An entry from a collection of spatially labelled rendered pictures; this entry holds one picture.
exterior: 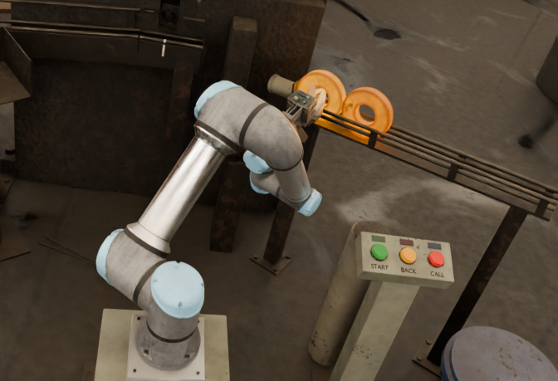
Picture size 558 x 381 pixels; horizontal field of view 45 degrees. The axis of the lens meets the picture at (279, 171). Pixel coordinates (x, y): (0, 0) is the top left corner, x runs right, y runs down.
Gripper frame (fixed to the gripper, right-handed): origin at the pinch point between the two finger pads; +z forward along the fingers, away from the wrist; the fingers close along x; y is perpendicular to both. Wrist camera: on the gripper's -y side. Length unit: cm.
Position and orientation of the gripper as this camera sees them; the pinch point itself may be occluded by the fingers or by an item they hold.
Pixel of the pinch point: (321, 93)
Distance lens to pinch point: 202.0
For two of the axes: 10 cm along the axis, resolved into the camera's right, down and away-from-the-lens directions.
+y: 0.4, -6.1, -7.9
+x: -8.3, -4.6, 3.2
